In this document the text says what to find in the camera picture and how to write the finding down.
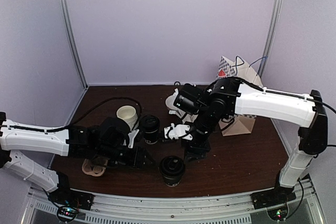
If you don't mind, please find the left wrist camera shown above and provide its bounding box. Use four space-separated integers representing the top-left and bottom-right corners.
98 117 130 148

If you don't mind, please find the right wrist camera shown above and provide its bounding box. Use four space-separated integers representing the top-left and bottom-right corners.
173 83 207 115

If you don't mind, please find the black plastic cup lid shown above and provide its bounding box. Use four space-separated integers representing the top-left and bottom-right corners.
159 156 185 176
139 114 160 132

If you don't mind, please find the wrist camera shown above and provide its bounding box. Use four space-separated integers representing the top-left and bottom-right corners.
173 83 207 115
98 117 130 148

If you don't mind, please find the brown pulp cup carrier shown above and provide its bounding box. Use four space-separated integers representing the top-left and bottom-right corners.
81 157 108 177

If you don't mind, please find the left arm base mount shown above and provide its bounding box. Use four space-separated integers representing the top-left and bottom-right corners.
45 190 94 223

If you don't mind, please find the cream ribbed ceramic mug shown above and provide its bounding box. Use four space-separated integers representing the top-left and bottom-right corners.
116 105 139 130

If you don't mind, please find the checkered paper takeout bag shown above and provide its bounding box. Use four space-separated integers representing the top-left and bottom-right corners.
216 56 265 136

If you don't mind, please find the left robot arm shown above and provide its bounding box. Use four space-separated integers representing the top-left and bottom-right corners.
1 112 155 205

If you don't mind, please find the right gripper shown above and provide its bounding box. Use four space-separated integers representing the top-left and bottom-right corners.
181 107 219 165

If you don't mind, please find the white ceramic bowl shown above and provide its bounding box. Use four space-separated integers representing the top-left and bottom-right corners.
165 89 184 118

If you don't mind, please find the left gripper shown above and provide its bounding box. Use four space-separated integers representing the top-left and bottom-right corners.
97 143 156 170

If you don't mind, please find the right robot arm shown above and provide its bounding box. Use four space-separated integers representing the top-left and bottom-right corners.
163 77 328 204

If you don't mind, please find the black paper coffee cup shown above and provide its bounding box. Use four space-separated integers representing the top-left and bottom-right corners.
140 128 160 145
160 172 184 187

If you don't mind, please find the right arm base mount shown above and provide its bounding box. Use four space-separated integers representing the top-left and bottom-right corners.
251 189 296 221

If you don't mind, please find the right aluminium corner post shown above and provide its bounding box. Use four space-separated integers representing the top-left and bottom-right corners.
258 0 283 78

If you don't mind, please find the aluminium front rail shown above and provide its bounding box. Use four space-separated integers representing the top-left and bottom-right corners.
19 178 327 223

